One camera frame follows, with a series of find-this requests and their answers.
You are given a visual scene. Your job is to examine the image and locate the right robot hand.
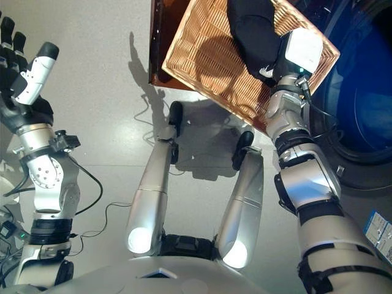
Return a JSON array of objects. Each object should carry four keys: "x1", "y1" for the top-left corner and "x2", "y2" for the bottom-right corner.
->
[{"x1": 258, "y1": 28, "x2": 324, "y2": 83}]

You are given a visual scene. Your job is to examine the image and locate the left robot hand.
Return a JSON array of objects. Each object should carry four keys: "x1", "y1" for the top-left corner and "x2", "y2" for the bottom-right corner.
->
[{"x1": 0, "y1": 12, "x2": 60, "y2": 134}]

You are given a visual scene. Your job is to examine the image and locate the small black garment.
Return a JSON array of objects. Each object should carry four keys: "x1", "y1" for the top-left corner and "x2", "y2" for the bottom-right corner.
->
[{"x1": 226, "y1": 0, "x2": 287, "y2": 83}]

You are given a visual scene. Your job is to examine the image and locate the grey washing machine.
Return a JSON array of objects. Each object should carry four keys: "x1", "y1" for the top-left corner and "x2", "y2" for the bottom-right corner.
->
[{"x1": 287, "y1": 0, "x2": 392, "y2": 270}]

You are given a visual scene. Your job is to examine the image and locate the brown wicker laundry basket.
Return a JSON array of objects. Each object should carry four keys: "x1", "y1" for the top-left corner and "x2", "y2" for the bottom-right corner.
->
[{"x1": 161, "y1": 0, "x2": 341, "y2": 137}]

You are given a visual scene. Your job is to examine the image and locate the dark brown glossy stand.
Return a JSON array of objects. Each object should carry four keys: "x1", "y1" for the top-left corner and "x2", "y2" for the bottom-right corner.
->
[{"x1": 148, "y1": 0, "x2": 197, "y2": 92}]

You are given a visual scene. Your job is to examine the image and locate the small black power adapter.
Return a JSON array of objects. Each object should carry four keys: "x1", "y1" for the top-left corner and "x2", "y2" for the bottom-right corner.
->
[{"x1": 0, "y1": 220, "x2": 17, "y2": 238}]

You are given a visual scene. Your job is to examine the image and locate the left silver robot leg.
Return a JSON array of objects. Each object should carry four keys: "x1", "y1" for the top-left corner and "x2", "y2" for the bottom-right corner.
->
[{"x1": 125, "y1": 100, "x2": 184, "y2": 255}]

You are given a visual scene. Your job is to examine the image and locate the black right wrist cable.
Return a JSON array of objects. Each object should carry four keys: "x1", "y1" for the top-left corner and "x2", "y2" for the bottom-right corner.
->
[{"x1": 295, "y1": 76, "x2": 345, "y2": 148}]

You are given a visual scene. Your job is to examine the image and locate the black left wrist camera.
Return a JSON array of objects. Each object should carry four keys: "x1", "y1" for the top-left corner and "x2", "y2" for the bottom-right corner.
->
[{"x1": 50, "y1": 130, "x2": 81, "y2": 153}]

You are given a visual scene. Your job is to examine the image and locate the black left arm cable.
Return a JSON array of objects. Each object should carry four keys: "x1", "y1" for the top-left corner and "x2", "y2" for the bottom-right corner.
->
[{"x1": 0, "y1": 157, "x2": 104, "y2": 279}]

